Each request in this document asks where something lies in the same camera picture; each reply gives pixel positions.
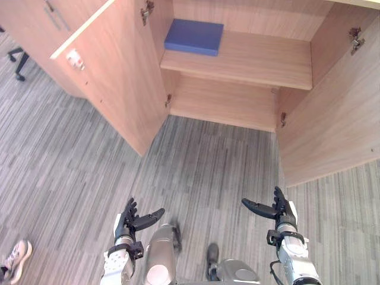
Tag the silver right robot leg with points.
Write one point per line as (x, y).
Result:
(228, 268)

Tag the wooden office cabinet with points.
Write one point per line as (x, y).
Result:
(237, 68)

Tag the wooden cabinet shelf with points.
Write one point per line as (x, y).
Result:
(237, 60)

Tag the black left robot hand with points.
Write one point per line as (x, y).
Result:
(128, 219)

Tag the blue folder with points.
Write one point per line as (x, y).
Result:
(194, 37)

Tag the black office chair base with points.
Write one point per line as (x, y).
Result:
(18, 60)

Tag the metal door hinge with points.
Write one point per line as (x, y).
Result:
(283, 119)
(146, 12)
(168, 100)
(356, 41)

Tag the plain wooden cabinet door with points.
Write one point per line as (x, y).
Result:
(332, 118)

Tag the wooden cabinet door with sticker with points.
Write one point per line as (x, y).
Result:
(112, 74)

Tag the person's foot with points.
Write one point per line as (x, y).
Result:
(17, 260)

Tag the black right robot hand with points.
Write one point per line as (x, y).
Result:
(280, 209)

